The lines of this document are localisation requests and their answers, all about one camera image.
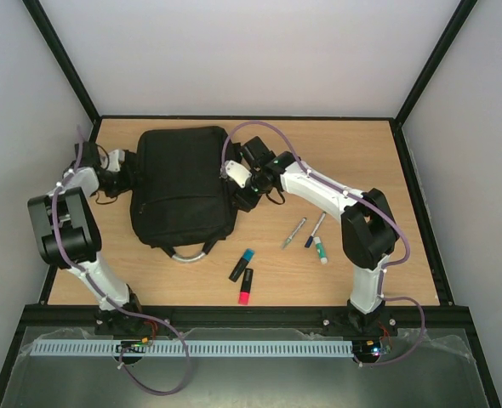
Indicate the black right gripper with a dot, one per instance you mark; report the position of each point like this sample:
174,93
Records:
242,197

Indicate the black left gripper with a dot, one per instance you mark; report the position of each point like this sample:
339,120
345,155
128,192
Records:
128,168

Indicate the blue highlighter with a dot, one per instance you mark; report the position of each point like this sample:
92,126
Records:
241,265

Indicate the green marker pen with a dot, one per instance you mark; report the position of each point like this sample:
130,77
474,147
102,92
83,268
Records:
293,233

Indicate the black backpack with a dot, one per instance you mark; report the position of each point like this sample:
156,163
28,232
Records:
180,204

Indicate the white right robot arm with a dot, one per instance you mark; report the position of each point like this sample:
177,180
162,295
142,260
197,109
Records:
368,229

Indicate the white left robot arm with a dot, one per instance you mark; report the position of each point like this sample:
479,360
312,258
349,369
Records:
68,236

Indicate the blue marker pen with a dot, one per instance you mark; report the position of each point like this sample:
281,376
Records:
315,229

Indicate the white glue stick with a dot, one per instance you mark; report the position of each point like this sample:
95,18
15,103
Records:
320,250

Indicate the pink highlighter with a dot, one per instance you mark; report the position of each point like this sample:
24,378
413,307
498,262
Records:
246,286

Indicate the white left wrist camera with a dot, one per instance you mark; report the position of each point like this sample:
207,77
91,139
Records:
112,161

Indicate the black aluminium frame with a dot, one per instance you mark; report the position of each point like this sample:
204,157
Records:
446,315

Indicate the grey slotted cable duct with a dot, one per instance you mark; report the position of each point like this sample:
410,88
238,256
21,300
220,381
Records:
193,348

